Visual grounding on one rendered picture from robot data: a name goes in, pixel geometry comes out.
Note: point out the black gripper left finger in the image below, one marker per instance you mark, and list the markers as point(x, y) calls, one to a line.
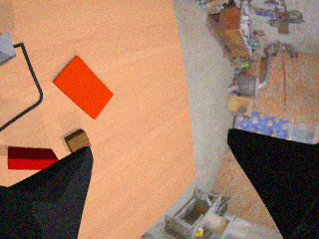
point(50, 203)

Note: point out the dark red rectangular block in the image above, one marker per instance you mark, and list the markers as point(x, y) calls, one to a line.
point(30, 158)

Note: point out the orange rectangular block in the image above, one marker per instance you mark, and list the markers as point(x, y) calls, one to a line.
point(85, 89)

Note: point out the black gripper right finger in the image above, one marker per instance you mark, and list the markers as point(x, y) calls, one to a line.
point(285, 173)

